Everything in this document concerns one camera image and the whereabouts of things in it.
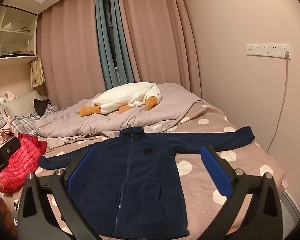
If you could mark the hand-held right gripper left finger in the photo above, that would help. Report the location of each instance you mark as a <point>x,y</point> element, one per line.
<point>81,172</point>

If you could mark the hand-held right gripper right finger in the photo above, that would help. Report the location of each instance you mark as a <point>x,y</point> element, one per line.
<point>215,172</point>

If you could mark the navy fleece jacket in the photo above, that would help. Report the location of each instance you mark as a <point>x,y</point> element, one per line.
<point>140,180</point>

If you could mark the pile of pink clothes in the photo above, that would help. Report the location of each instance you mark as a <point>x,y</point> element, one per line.
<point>1,135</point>

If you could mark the red down jacket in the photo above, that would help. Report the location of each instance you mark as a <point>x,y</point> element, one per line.
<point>22,162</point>

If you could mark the polka dot bed sheet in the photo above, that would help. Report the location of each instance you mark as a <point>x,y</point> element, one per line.
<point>240,160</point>

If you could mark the plaid pillow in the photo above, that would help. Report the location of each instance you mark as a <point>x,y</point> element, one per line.
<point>27,122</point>

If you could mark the beige pillow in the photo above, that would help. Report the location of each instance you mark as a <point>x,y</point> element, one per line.
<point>20,105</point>

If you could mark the black cloth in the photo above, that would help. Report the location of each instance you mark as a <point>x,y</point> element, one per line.
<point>41,106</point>

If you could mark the light purple quilt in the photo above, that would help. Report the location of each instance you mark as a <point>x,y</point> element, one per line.
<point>130,120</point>

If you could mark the white goose plush toy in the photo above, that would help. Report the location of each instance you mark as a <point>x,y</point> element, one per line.
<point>125,95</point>

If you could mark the beige hanging fringe cloth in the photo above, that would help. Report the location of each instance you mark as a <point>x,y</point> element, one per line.
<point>37,73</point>

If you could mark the pink curtain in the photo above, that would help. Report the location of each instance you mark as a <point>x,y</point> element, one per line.
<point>160,37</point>
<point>70,55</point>

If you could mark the blue curtain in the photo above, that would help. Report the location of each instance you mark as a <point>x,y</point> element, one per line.
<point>102,50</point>

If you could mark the white wall shelf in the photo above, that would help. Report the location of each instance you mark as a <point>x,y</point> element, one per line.
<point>15,58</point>

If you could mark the white wall socket strip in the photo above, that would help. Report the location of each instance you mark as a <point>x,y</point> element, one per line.
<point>265,50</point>

